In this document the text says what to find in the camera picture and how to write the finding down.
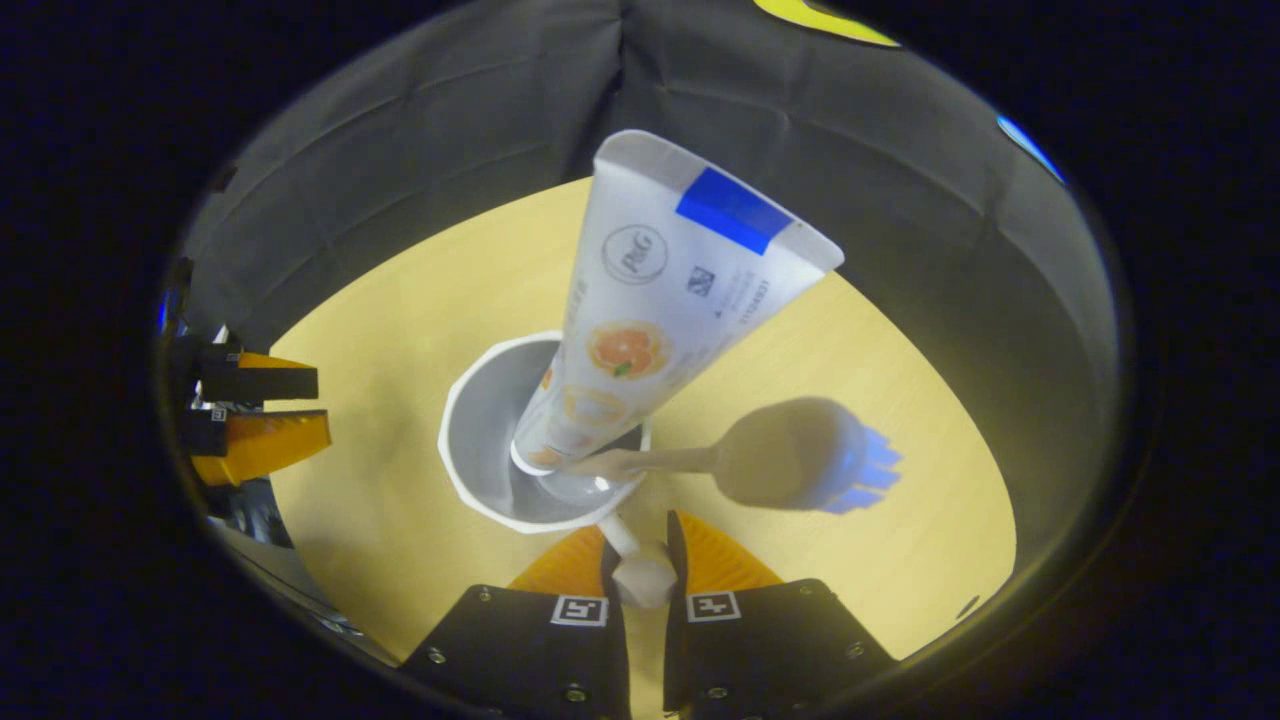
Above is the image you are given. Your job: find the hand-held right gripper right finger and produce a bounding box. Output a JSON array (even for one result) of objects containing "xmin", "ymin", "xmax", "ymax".
[{"xmin": 663, "ymin": 510, "xmax": 896, "ymax": 720}]

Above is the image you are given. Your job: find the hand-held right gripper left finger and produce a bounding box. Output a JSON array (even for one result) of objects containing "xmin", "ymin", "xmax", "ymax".
[{"xmin": 400, "ymin": 527, "xmax": 631, "ymax": 720}]

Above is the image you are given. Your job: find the beige toothbrush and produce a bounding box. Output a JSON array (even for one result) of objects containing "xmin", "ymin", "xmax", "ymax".
[{"xmin": 565, "ymin": 397, "xmax": 904, "ymax": 516}]

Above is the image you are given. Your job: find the white cup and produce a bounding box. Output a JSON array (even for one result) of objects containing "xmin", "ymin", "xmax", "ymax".
[{"xmin": 437, "ymin": 330, "xmax": 679, "ymax": 609}]

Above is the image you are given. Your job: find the white toothpaste tube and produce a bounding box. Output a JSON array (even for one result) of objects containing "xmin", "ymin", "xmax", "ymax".
[{"xmin": 510, "ymin": 130, "xmax": 846, "ymax": 476}]

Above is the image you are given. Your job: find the light wooden desktop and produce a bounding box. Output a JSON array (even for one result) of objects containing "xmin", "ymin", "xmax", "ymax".
[{"xmin": 268, "ymin": 178, "xmax": 1018, "ymax": 720}]

